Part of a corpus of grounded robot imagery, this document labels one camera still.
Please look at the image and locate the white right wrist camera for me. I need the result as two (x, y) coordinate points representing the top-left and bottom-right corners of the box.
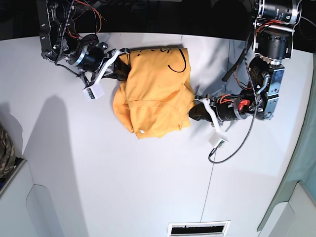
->
(83, 48), (130, 100)

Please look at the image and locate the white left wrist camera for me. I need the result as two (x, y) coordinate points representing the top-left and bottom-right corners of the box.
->
(191, 96), (236, 152)

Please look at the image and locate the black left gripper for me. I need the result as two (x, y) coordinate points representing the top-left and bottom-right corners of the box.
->
(189, 93), (255, 122)

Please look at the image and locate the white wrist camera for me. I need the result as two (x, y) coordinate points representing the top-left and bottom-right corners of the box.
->
(191, 96), (236, 152)
(83, 48), (130, 100)

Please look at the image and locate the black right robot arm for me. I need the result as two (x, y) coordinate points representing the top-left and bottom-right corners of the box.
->
(36, 0), (130, 86)

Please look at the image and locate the white floor vent grille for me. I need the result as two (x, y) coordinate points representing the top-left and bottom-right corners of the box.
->
(167, 221), (231, 237)

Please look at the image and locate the white right cabinet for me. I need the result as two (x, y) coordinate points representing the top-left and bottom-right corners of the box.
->
(259, 182), (316, 237)

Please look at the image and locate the camouflage fabric pile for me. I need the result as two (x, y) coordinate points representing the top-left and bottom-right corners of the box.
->
(0, 126), (16, 178)

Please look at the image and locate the orange t-shirt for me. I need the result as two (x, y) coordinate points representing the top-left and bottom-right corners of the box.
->
(113, 48), (195, 139)

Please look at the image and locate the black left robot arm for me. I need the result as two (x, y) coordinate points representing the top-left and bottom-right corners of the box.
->
(207, 0), (302, 123)

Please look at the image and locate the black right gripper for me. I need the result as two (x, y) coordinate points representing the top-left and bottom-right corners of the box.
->
(65, 34), (130, 81)

